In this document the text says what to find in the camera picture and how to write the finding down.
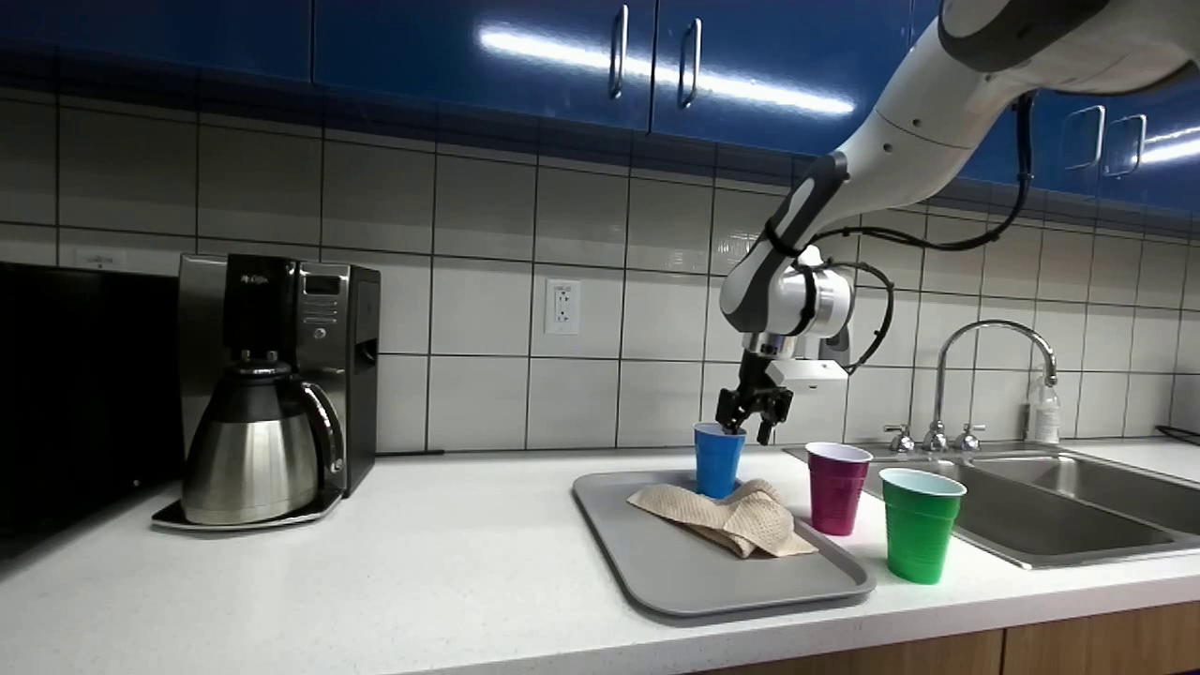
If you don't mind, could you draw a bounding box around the purple plastic cup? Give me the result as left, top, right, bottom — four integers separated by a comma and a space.
802, 439, 877, 539

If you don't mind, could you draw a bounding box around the grey plastic tray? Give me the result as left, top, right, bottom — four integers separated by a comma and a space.
571, 464, 877, 625

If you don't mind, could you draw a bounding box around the black microwave oven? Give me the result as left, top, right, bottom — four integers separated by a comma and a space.
0, 257, 184, 556

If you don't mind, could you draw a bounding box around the green plastic cup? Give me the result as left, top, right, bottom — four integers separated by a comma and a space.
877, 464, 972, 590

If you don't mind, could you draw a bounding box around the wooden base cabinet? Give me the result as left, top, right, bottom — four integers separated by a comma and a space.
707, 596, 1200, 675

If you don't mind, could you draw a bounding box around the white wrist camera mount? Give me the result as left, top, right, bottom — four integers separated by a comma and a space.
764, 354, 851, 394

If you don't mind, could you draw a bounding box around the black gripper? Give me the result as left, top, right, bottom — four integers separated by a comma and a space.
714, 347, 794, 450

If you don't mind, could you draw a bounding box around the clear soap bottle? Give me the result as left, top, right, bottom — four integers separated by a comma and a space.
1024, 371, 1067, 450

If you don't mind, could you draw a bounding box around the stainless steel double sink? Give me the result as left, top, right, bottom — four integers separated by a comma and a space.
858, 441, 1200, 575

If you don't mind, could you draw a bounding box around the blue plastic cup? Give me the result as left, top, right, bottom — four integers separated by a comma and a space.
691, 421, 751, 501

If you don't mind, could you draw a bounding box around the chrome gooseneck faucet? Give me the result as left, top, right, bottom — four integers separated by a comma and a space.
922, 314, 1062, 455

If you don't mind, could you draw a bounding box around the black coffee maker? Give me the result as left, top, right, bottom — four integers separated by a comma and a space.
149, 251, 382, 537

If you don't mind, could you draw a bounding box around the beige cloth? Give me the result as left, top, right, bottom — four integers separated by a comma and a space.
628, 476, 823, 562

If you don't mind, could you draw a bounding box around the stainless steel carafe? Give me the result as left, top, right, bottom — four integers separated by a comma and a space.
179, 366, 346, 525

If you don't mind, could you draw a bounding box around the white wall outlet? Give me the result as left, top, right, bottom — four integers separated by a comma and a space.
546, 274, 586, 337

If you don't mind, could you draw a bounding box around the blue cabinet door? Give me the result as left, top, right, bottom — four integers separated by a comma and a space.
648, 0, 991, 166
1106, 71, 1200, 217
308, 0, 658, 137
0, 0, 318, 90
967, 86, 1117, 192

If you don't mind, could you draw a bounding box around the silver cabinet handle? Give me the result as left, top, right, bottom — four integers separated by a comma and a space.
607, 0, 634, 106
1071, 101, 1112, 171
1113, 109, 1151, 181
677, 15, 707, 114

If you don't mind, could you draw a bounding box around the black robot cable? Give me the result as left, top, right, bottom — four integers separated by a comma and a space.
809, 90, 1042, 377

